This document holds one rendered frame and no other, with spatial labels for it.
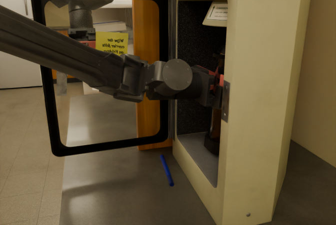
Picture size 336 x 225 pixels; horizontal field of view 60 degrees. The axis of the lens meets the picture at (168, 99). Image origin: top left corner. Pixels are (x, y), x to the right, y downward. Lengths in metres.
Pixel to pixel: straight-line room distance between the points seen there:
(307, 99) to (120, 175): 0.61
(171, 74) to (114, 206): 0.33
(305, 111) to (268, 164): 0.46
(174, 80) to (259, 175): 0.24
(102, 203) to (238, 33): 0.46
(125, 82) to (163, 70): 0.09
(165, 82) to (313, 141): 0.62
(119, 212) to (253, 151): 0.31
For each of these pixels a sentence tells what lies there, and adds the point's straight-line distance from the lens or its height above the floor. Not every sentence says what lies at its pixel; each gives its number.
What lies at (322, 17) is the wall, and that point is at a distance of 0.95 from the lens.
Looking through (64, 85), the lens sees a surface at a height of 1.18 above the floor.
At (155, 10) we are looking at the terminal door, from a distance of 0.73.
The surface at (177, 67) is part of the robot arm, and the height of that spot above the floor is 1.25.
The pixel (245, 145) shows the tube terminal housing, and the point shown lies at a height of 1.12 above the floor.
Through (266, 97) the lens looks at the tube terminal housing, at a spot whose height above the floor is 1.21.
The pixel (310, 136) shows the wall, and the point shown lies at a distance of 1.01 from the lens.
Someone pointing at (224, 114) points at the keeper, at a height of 1.18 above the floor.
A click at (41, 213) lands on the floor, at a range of 2.31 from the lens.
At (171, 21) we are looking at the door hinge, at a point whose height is 1.31.
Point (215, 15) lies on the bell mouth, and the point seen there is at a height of 1.34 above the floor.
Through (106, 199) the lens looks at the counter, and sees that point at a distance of 0.70.
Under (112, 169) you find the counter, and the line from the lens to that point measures 0.81.
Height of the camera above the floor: 1.35
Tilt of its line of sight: 18 degrees down
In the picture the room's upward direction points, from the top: straight up
